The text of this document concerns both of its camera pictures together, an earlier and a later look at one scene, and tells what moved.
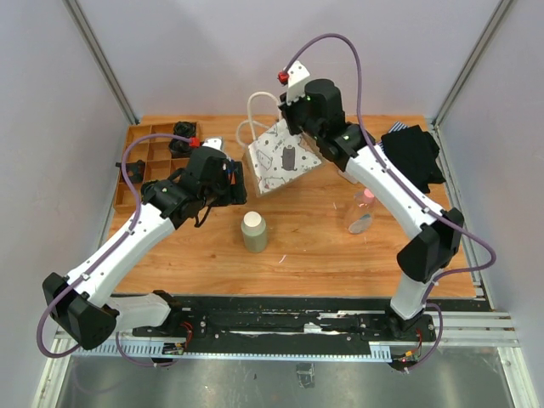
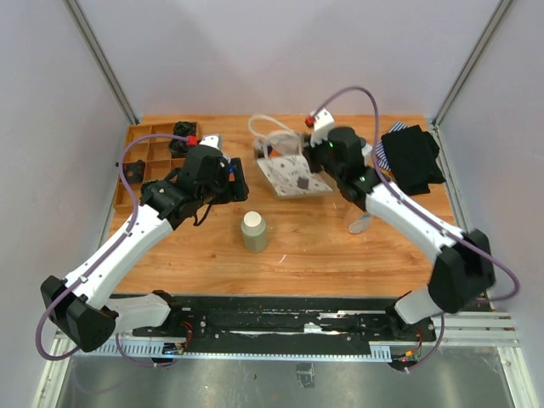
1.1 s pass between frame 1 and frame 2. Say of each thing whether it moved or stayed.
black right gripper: moved
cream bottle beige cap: stayed
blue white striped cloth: stayed
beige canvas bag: moved
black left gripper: stayed
